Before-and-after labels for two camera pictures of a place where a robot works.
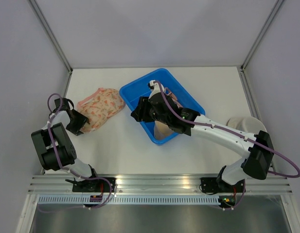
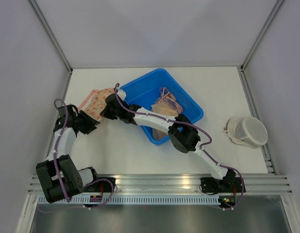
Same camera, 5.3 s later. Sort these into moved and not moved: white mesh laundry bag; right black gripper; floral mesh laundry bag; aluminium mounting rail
Moved: right black gripper
Not moved: floral mesh laundry bag; white mesh laundry bag; aluminium mounting rail
